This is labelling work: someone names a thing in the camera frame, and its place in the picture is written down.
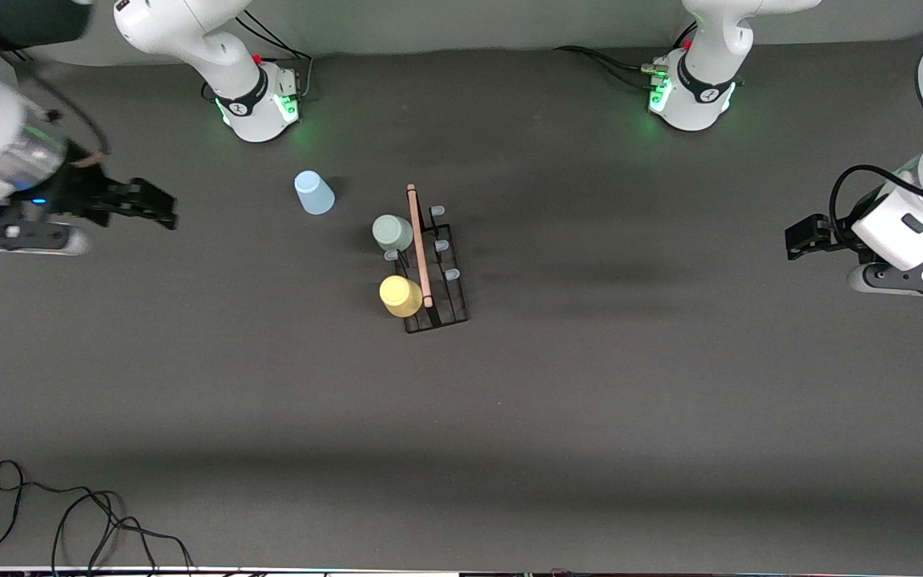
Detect pale green plastic cup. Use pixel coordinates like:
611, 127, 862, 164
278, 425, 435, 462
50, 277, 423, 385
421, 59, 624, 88
372, 214, 415, 253

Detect yellow plastic cup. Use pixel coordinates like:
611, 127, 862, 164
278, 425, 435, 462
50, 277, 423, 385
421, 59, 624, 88
379, 275, 424, 318

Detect black wire cup holder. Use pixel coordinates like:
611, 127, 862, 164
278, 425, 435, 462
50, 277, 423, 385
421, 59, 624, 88
385, 183, 472, 334

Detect light blue plastic cup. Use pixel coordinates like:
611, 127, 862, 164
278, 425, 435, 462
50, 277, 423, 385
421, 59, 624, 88
294, 170, 336, 216

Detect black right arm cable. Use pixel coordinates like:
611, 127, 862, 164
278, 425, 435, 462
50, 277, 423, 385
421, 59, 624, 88
17, 48, 111, 157

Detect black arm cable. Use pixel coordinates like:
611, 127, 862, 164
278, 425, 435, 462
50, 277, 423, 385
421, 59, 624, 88
17, 48, 111, 157
830, 164, 923, 241

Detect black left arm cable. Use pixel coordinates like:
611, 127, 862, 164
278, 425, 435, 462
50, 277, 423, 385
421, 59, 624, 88
830, 164, 923, 241

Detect black right base cables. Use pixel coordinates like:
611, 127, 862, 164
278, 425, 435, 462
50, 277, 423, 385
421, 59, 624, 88
204, 8, 315, 103

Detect black base cables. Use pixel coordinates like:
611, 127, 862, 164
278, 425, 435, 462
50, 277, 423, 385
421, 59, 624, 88
554, 20, 699, 89
204, 8, 315, 103

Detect black left base cables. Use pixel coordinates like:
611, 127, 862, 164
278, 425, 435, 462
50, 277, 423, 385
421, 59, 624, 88
554, 20, 699, 89

